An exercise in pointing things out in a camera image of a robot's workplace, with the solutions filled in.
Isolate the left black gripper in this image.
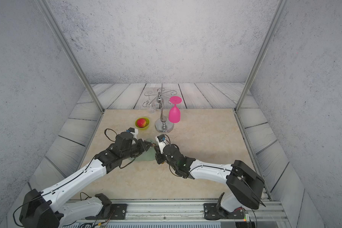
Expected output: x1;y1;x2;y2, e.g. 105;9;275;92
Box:
121;138;153;161

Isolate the green fabric pouch bag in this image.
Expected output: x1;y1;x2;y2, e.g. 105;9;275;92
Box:
135;146;156;162

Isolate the brown white plush keychain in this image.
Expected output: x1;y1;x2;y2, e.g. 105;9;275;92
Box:
153;142;160;155

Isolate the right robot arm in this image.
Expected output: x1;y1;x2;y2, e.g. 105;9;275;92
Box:
155;142;265;213

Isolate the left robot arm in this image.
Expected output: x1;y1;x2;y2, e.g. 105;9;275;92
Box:
19;128;153;228

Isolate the red apple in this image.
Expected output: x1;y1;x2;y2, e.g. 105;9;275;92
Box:
136;118;148;128

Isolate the silver glass holder stand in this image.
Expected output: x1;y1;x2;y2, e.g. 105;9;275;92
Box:
142;86;177;134

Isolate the green bowl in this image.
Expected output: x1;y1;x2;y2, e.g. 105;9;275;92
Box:
135;117;150;130

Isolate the pink wine glass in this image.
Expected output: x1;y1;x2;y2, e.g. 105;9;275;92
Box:
169;96;182;124

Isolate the clear hanging glass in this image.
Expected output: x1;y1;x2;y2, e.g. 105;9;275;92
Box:
147;96;155;114

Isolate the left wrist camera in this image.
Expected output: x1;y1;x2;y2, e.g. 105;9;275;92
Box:
126;127;139;140

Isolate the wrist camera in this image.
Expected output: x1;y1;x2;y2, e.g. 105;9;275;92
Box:
155;134;167;154
126;127;139;140

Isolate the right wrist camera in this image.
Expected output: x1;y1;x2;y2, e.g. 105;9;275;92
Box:
155;134;167;154

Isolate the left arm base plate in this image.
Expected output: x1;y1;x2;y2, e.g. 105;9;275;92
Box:
85;203;128;220

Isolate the aluminium mounting rail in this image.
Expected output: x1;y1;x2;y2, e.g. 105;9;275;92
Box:
64;199;291;228

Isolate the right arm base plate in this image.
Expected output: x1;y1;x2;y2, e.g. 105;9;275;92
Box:
203;203;246;220

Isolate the right aluminium frame post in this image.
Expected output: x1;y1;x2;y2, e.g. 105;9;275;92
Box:
235;0;288;113

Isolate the aluminium frame post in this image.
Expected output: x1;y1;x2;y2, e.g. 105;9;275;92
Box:
235;0;288;113
36;0;105;114

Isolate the left aluminium frame post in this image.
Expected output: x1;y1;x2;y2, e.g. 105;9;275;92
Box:
36;0;105;114

